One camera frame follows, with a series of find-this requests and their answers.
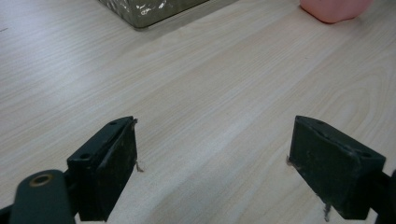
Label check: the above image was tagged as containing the clear plastic bin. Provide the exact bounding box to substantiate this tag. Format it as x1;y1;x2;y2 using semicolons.
97;0;210;30

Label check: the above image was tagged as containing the pink bottle with blue cap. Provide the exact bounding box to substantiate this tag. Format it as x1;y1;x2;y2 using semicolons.
299;0;375;24

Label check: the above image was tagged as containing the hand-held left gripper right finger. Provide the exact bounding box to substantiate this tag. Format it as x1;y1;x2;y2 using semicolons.
288;115;387;221

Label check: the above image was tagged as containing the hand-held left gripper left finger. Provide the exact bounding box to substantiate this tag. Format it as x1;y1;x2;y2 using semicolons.
66;116;138;222

